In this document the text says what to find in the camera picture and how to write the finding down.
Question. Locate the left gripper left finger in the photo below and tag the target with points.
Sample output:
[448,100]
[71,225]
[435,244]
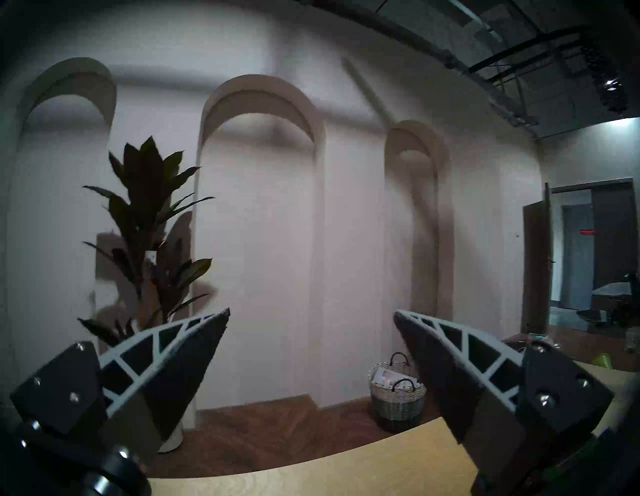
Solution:
[150,370]

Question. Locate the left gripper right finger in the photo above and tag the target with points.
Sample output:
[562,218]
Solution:
[490,395]

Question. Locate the white round plant pot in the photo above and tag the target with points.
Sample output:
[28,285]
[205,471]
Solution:
[177,435]

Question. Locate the green plastic mesh basket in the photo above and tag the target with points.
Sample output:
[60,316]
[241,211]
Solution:
[602,360]

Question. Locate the tall dark leafy plant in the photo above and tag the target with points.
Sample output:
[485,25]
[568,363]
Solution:
[145,200]

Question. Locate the grey ceiling pipe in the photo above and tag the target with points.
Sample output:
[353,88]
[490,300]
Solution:
[450,60]

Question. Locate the dark grey wall panel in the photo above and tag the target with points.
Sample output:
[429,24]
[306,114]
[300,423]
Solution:
[615,235]

